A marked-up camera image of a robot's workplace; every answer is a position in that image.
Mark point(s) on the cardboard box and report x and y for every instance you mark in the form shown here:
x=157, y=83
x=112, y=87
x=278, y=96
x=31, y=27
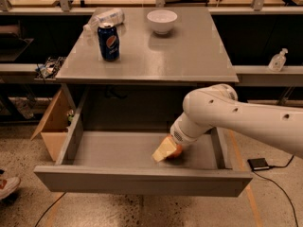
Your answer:
x=54, y=123

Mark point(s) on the white ceramic bowl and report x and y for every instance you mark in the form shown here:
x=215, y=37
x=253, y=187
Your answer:
x=161, y=21

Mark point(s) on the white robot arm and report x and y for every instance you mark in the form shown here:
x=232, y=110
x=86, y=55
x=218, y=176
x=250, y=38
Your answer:
x=217, y=106

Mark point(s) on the clear plastic water bottle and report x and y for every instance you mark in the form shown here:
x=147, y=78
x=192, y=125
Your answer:
x=113, y=16

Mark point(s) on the grey open drawer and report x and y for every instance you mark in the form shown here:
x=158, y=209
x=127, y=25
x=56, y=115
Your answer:
x=112, y=153

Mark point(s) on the white sneaker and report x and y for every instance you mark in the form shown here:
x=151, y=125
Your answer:
x=8, y=186

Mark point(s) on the grey counter cabinet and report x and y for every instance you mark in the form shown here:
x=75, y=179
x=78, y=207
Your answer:
x=144, y=88

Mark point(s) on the hand sanitizer pump bottle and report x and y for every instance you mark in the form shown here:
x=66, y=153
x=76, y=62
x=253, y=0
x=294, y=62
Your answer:
x=278, y=60

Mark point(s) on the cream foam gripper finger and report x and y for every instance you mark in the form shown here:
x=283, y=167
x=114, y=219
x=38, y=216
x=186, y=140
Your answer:
x=166, y=147

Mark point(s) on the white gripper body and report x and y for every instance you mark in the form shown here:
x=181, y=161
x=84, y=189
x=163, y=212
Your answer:
x=180, y=136

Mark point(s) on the blue Pepsi can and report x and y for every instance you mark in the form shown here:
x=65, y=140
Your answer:
x=108, y=41

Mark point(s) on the orange fruit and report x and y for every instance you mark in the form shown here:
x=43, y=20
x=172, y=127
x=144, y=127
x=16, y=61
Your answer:
x=176, y=153

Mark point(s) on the black foot pedal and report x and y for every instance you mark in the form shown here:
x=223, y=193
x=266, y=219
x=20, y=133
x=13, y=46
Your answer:
x=258, y=164

